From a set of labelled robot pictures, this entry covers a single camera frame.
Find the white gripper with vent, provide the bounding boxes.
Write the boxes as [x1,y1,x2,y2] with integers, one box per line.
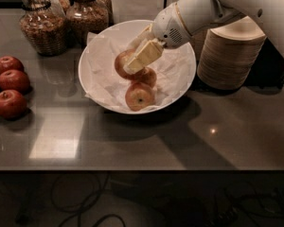
[126,3,191,75]

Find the yellow-red apple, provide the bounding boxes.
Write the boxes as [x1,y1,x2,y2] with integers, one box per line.
[115,49,137,80]
[135,67,157,88]
[125,82,155,112]

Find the white paper liner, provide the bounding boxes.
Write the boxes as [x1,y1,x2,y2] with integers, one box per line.
[84,31,188,112]

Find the white bowl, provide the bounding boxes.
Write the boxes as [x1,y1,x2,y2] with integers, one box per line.
[78,19,198,115]

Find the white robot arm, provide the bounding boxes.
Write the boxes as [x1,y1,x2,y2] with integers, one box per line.
[124,0,284,75]

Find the red apple middle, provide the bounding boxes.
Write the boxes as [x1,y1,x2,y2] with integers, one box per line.
[0,69,30,94]

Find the red apple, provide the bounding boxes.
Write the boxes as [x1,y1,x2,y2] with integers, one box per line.
[0,69,30,94]
[0,90,27,119]
[0,56,25,75]

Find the red apple top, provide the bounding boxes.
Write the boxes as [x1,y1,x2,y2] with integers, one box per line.
[0,56,25,75]

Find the red apple front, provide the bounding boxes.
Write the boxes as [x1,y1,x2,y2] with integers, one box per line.
[0,90,27,119]

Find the white napkin dispenser box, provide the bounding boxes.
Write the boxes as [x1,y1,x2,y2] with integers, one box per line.
[112,0,164,24]

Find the rear stack of paper bowls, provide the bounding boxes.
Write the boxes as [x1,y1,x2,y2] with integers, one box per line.
[190,30,207,61]

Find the stack of paper bowls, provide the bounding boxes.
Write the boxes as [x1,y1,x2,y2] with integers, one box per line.
[197,17,266,91]
[190,30,207,61]

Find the middle granola glass jar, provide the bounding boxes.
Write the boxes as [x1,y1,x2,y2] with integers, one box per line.
[66,0,109,45]

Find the granola glass jar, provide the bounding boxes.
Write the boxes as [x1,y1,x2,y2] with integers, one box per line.
[66,0,109,45]
[19,0,67,56]

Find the front stack of paper bowls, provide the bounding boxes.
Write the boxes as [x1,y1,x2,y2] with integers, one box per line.
[197,17,266,91]

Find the front left granola glass jar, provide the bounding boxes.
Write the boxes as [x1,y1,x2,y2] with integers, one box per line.
[19,0,67,56]

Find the black cable under table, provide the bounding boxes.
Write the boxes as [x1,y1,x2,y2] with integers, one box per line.
[50,171,127,227]

